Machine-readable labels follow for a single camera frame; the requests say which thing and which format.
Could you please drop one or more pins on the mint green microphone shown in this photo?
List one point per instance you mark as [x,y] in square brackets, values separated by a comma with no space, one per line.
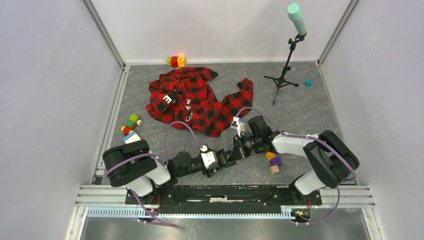
[294,13]

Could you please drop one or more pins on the black tripod mic stand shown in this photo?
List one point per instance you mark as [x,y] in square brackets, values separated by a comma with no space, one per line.
[280,81]

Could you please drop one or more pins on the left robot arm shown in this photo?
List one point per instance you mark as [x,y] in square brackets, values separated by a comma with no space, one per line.
[134,166]

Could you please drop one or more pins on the red cylinder block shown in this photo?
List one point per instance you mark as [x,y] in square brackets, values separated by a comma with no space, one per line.
[173,61]

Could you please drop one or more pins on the teal small cube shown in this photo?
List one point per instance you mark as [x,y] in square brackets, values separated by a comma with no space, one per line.
[308,83]

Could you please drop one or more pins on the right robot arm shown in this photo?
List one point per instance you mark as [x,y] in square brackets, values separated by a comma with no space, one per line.
[331,160]

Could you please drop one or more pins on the orange red toy brick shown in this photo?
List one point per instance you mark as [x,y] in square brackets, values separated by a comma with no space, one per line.
[126,130]

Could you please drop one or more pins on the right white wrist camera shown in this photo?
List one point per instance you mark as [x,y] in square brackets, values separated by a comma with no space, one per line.
[238,125]

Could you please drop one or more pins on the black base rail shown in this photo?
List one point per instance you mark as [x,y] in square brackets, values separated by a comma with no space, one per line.
[228,199]

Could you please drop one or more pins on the purple toy brick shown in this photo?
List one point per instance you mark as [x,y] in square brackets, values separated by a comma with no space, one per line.
[276,161]

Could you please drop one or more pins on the white blue toy brick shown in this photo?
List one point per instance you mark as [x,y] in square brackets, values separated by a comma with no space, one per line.
[131,137]

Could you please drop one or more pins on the yellow toy brick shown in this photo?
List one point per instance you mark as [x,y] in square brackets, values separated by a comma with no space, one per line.
[270,155]

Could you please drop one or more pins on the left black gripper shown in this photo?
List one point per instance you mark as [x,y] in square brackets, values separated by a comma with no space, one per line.
[213,170]

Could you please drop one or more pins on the black square frame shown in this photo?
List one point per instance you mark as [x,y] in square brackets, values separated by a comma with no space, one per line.
[236,154]

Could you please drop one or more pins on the wooden cube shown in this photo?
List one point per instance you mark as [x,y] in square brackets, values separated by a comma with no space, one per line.
[274,169]

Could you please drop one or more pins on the green toy brick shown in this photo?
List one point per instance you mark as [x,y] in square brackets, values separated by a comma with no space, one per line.
[133,121]

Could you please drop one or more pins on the red black plaid shirt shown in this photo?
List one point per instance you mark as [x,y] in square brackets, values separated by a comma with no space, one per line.
[184,95]

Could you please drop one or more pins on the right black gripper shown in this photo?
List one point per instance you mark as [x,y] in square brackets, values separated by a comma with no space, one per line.
[239,151]

